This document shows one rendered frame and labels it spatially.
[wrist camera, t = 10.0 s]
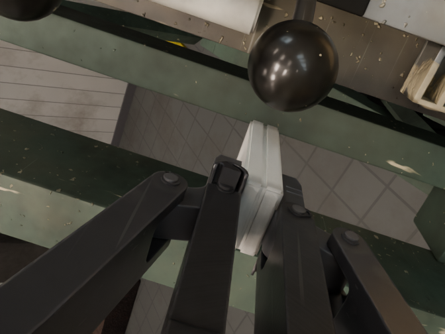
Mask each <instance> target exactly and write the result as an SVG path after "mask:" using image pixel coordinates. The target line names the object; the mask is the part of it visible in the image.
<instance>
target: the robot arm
mask: <svg viewBox="0 0 445 334"><path fill-rule="evenodd" d="M171 240H179V241H188V244H187V247H186V250H185V254H184V257H183V260H182V263H181V267H180V270H179V274H178V277H177V280H176V283H175V287H174V289H173V294H172V298H171V300H170V304H169V307H168V311H167V314H166V317H165V320H164V324H163V327H162V330H161V333H160V334H225V330H226V319H227V313H228V303H229V297H230V286H231V280H232V269H233V263H234V252H235V249H240V252H242V253H244V254H248V255H251V256H254V255H255V254H256V255H257V253H258V251H259V249H260V247H261V245H262V249H261V251H260V254H259V256H258V259H257V261H256V263H255V265H254V267H253V269H252V272H251V275H254V273H255V272H256V271H257V273H256V302H255V317H254V334H428V333H427V332H426V330H425V328H424V327H423V326H422V324H421V322H420V321H419V319H418V318H417V316H416V315H415V314H414V312H413V311H412V309H411V308H410V306H409V305H408V303H407V302H406V300H405V299H404V297H403V296H402V294H401V293H400V291H399V290H398V289H397V287H396V285H395V284H394V283H393V281H392V279H391V278H390V277H389V275H388V273H386V271H385V269H384V268H383V267H382V265H381V263H380V262H379V261H378V259H377V257H376V256H375V255H374V253H373V252H372V250H371V249H370V247H369V246H368V244H367V243H366V242H365V240H364V239H363V238H362V237H361V236H359V235H358V234H357V233H356V232H355V231H352V230H351V229H346V228H343V227H337V228H335V229H334V230H333V232H332V234H330V233H327V232H326V231H323V230H322V229H320V228H318V227H317V226H316V225H315V219H314V217H313V214H312V213H311V212H310V211H309V210H308V209H307V208H305V204H304V199H303V192H302V187H301V184H300V183H299V182H298V180H297V179H296V178H293V177H291V176H287V175H285V174H282V171H281V153H280V143H279V131H278V130H277V127H273V126H271V125H267V126H264V124H263V123H261V122H259V121H255V120H253V122H252V121H251V122H250V124H249V127H248V130H247V132H246V136H245V137H244V141H243V143H242V146H241V149H240V152H239V154H238V157H237V159H234V158H231V157H228V156H225V155H222V154H221V155H219V156H217V157H215V160H214V162H213V166H212V168H211V172H210V174H209V178H208V180H207V183H206V185H205V186H203V187H200V188H190V187H188V183H187V180H186V179H185V178H184V177H182V176H180V175H179V174H176V173H174V172H169V171H158V172H155V173H153V174H152V175H151V176H149V177H148V178H146V179H145V180H144V181H143V182H141V183H140V184H138V185H137V186H136V187H134V188H133V189H131V190H130V191H129V192H127V193H126V194H124V195H123V196H122V197H120V198H119V199H118V200H116V201H115V202H114V203H112V204H111V205H110V206H108V207H107V208H105V209H104V210H103V211H101V212H100V213H98V214H97V215H96V216H95V217H93V218H92V219H90V220H89V221H88V222H86V223H85V224H83V225H82V226H81V227H79V228H78V229H76V230H75V231H74V232H73V233H71V234H70V235H68V236H67V237H66V238H64V239H63V240H61V241H60V242H59V243H57V244H56V245H54V246H53V247H52V248H51V249H49V250H48V251H46V252H45V253H44V254H42V255H41V256H39V257H38V258H37V259H35V260H34V261H32V262H31V263H30V264H28V265H27V266H26V267H24V268H23V269H22V270H20V271H19V272H17V273H16V274H15V275H13V276H12V277H10V278H9V279H8V280H6V281H5V282H4V283H2V284H1V285H0V334H92V332H94V330H96V328H97V327H98V326H99V325H100V324H101V322H102V321H103V320H104V319H105V318H106V317H107V316H108V315H109V314H110V312H111V311H112V310H113V309H114V308H115V306H116V305H117V304H118V303H119V302H120V301H121V300H122V299H123V298H124V296H125V295H126V294H127V293H128V292H129V290H130V289H131V288H132V287H133V286H134V285H135V284H136V283H137V282H138V280H139V279H140V278H141V277H142V276H143V274H144V273H145V272H146V271H147V270H148V269H149V268H150V267H151V266H152V264H153V263H154V262H155V261H156V260H157V258H158V257H159V256H160V255H161V254H162V253H163V252H164V251H165V250H166V248H167V247H168V246H169V244H170V241H171ZM347 283H348V285H349V291H348V294H347V295H346V293H345V291H344V290H343V289H344V287H345V285H346V284H347Z"/></svg>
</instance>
